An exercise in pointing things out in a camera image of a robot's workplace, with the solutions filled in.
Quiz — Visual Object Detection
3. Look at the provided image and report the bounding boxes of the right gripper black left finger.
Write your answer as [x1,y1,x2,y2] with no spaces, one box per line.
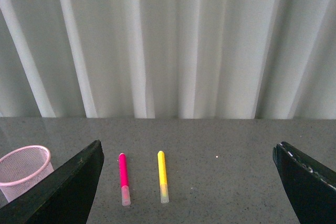
[1,140,104,223]

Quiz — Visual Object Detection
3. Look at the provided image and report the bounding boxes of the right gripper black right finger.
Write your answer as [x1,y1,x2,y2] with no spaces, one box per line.
[272,142,335,223]

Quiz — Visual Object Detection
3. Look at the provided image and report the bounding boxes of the pink highlighter pen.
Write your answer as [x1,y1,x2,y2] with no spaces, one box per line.
[119,153,131,206]

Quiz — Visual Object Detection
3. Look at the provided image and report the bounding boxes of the pink mesh cup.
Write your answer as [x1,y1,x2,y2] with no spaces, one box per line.
[1,145,54,202]

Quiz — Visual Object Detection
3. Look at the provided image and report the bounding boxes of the yellow highlighter pen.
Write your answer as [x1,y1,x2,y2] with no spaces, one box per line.
[157,151,169,204]

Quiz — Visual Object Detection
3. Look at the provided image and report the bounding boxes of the white pleated curtain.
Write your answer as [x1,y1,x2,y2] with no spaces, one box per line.
[1,0,335,119]

